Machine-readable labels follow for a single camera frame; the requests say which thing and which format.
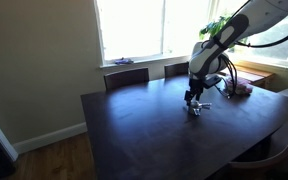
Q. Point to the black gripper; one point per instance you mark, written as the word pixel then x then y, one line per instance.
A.
pixel 196 89

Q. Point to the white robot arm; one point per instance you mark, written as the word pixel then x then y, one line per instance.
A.
pixel 255 16

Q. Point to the largest silver measuring cup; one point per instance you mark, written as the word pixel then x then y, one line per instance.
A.
pixel 194 108

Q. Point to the dark wooden chair right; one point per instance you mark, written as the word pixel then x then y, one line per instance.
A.
pixel 172 70

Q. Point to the dark wooden chair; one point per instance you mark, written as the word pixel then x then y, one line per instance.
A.
pixel 124 78
pixel 172 70

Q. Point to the plastic wrapped bag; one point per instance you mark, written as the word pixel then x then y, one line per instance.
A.
pixel 243 86

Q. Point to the dark wooden chair left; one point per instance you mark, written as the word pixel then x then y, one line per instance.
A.
pixel 124 78

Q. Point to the green houseplant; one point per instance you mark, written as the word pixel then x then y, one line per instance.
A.
pixel 217 28

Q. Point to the purple item on windowsill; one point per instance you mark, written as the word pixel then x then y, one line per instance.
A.
pixel 123 61

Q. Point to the wooden side cabinet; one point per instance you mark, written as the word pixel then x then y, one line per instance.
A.
pixel 256 77

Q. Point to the near wooden chair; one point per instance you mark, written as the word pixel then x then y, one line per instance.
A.
pixel 273 158

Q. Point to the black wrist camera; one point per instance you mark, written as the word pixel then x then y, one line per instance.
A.
pixel 212 81

